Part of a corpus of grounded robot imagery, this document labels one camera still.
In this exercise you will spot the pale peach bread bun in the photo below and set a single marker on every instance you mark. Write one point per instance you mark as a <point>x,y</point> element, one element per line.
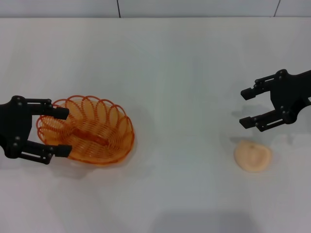
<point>252,157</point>

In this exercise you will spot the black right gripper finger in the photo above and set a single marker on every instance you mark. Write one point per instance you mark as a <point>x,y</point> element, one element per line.
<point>266,120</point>
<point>261,88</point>

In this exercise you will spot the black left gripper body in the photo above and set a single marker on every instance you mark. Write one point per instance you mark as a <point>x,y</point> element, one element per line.
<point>14,126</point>

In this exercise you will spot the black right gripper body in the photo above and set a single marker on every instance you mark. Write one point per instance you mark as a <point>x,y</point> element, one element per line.
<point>289,94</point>

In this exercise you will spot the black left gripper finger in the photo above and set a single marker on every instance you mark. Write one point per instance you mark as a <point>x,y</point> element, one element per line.
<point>41,106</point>
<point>39,151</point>

